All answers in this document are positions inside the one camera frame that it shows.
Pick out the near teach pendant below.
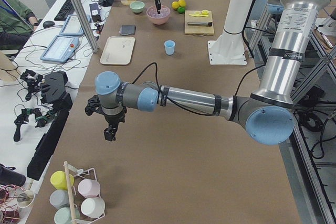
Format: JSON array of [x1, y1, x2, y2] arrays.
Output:
[[40, 35, 79, 63]]

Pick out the grey cup in rack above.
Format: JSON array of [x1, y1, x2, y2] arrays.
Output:
[[49, 190, 70, 210]]

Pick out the teach pendant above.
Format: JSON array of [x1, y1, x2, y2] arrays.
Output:
[[59, 14, 84, 37], [40, 35, 79, 63]]

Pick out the pink bowl of ice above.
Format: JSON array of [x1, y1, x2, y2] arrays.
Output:
[[146, 5, 171, 25]]

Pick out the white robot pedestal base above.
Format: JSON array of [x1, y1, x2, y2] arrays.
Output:
[[208, 0, 253, 65]]

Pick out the lower yellow lemon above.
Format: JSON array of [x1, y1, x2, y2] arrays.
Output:
[[178, 0, 186, 7]]

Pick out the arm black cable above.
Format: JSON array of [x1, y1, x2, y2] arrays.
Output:
[[131, 62, 266, 116]]

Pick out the wooden rack handle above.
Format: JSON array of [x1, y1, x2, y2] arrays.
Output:
[[64, 161, 77, 224]]

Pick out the pink cup in rack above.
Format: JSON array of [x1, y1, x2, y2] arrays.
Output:
[[78, 179, 101, 198]]

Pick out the green bowl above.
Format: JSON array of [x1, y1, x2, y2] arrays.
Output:
[[129, 1, 145, 14]]

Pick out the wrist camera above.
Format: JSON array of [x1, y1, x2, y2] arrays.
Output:
[[85, 95, 103, 116]]

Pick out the lemon half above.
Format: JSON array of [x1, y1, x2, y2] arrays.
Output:
[[201, 9, 209, 15]]

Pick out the black long box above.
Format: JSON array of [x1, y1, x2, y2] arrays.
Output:
[[26, 110, 69, 180]]

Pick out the wooden cutting board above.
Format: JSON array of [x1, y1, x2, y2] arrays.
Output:
[[184, 9, 214, 36]]

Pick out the grey folded cloth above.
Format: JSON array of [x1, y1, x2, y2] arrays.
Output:
[[119, 25, 136, 36]]

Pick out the yellow plastic knife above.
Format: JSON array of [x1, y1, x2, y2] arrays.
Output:
[[189, 14, 209, 17]]

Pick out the yellow lemon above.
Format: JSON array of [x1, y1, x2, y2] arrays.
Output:
[[171, 1, 180, 10], [178, 0, 186, 7]]

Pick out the steel muddler black tip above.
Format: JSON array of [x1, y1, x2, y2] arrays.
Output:
[[187, 22, 213, 27]]

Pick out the green cup in rack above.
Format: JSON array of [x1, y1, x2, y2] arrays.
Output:
[[54, 207, 72, 224]]

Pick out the green lime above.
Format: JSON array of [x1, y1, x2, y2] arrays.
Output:
[[177, 6, 185, 14]]

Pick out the black gripper part on desk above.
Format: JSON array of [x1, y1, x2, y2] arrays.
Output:
[[40, 71, 72, 111]]

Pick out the white wire cup rack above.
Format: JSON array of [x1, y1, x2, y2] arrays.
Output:
[[64, 162, 106, 223]]

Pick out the aluminium frame post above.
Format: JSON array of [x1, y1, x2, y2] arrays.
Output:
[[71, 0, 98, 53]]

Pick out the cream rabbit tray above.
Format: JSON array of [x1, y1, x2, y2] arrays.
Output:
[[100, 36, 135, 65]]

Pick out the light blue cup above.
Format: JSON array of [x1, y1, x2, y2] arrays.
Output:
[[164, 40, 175, 56]]

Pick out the upper yellow lemon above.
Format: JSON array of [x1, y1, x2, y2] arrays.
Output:
[[171, 1, 180, 10]]

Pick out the white cup in rack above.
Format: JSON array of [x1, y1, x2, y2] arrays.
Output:
[[81, 197, 105, 218]]

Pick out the black keyboard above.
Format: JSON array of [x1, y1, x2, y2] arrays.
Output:
[[54, 0, 75, 21]]

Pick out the far teach pendant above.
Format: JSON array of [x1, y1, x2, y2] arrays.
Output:
[[59, 14, 84, 37]]

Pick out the paper cup with whisk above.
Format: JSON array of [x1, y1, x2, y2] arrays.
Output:
[[17, 190, 35, 208]]

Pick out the yellow cup in rack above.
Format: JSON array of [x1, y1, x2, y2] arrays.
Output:
[[50, 171, 68, 190]]

